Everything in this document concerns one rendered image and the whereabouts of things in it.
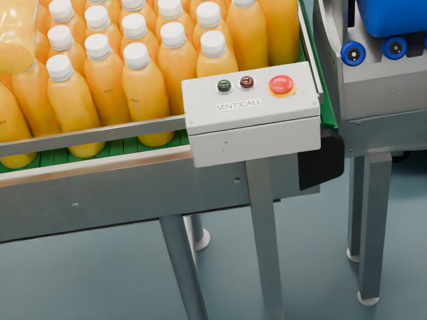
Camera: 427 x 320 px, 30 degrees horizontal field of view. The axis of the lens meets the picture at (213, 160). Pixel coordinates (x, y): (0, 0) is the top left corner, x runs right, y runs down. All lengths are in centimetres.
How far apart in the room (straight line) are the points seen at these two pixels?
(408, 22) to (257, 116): 35
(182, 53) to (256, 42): 15
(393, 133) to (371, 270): 54
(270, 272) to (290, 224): 80
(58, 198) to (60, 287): 93
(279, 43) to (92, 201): 45
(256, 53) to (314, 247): 102
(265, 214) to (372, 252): 64
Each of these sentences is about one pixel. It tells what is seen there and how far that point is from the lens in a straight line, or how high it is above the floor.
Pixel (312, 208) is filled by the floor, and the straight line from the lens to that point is 241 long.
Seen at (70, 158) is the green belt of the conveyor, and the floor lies 90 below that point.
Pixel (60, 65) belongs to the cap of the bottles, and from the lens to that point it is 131.
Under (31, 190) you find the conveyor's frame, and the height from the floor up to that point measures 87.
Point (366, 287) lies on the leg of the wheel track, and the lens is 216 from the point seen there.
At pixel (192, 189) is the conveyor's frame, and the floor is 80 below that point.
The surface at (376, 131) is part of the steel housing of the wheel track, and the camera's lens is 162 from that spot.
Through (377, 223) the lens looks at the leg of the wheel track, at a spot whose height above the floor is 39.
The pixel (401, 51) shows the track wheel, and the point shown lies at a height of 96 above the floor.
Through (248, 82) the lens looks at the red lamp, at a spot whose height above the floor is 111.
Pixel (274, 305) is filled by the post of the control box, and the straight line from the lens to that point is 171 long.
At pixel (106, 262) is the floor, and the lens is 239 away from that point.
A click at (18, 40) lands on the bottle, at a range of 128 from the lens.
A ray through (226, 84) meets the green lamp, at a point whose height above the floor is 111.
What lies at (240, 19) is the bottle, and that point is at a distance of 139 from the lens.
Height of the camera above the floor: 197
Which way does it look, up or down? 50 degrees down
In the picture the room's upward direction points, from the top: 10 degrees counter-clockwise
